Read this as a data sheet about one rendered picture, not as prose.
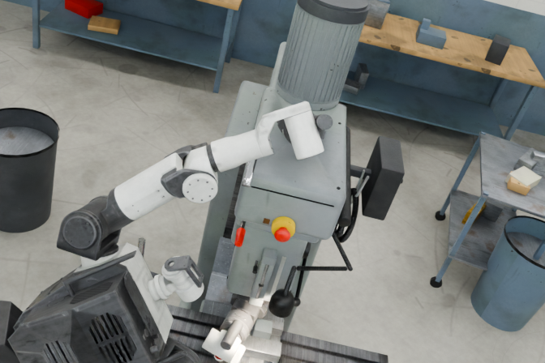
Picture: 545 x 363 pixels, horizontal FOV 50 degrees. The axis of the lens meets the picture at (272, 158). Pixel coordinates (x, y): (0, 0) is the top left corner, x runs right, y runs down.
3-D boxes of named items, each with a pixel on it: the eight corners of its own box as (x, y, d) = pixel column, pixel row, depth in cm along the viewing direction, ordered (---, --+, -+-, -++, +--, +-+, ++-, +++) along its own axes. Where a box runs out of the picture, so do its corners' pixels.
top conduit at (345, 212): (349, 228, 152) (353, 219, 150) (332, 225, 152) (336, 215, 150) (348, 136, 189) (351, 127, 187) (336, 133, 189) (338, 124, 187)
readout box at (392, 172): (387, 222, 200) (409, 174, 188) (361, 216, 199) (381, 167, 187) (384, 186, 216) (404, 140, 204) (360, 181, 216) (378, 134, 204)
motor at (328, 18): (337, 117, 173) (372, 16, 155) (272, 101, 172) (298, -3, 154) (338, 86, 189) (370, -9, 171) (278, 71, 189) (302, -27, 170)
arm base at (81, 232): (55, 266, 134) (103, 266, 132) (48, 212, 131) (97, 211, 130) (84, 245, 148) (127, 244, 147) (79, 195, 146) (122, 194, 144)
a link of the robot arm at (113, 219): (105, 194, 131) (56, 222, 134) (126, 228, 132) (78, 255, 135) (123, 181, 142) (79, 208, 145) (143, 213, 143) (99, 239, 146)
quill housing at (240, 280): (286, 309, 186) (312, 237, 168) (222, 294, 185) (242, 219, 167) (291, 266, 202) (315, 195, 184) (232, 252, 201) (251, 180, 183)
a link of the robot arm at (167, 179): (195, 128, 137) (118, 173, 142) (195, 157, 126) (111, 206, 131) (222, 162, 143) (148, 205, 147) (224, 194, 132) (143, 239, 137)
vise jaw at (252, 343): (277, 363, 203) (280, 356, 201) (235, 354, 202) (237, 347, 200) (279, 348, 208) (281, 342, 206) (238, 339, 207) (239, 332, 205)
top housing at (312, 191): (330, 245, 152) (349, 198, 143) (230, 222, 151) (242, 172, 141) (333, 145, 191) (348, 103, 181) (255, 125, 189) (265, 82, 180)
